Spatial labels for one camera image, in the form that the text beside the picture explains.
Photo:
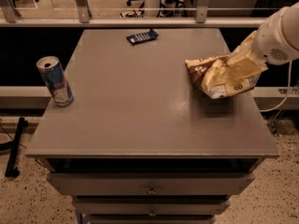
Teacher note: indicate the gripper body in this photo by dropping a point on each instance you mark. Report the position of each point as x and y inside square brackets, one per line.
[270, 45]

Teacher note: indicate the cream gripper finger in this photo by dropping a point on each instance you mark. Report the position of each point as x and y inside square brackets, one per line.
[221, 73]

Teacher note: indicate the brown sea salt chip bag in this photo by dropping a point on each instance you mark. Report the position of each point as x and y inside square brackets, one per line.
[197, 69]

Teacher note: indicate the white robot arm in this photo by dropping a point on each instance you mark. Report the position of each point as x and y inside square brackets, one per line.
[275, 42]

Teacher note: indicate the blue rxbar blueberry bar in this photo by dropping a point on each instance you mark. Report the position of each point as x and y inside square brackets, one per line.
[142, 37]

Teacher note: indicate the grey drawer cabinet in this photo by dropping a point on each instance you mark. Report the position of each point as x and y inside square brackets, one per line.
[135, 111]

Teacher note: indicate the top grey drawer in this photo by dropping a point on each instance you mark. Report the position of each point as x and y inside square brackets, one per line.
[150, 184]

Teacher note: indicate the grey drawer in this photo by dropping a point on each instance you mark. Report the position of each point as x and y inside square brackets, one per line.
[145, 206]
[150, 184]

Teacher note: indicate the blue silver energy drink can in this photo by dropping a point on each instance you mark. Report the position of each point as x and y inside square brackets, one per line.
[53, 75]

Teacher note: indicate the middle grey drawer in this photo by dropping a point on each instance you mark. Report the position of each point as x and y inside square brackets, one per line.
[145, 206]

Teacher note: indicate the black stand leg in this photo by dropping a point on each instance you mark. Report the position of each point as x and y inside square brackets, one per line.
[12, 170]

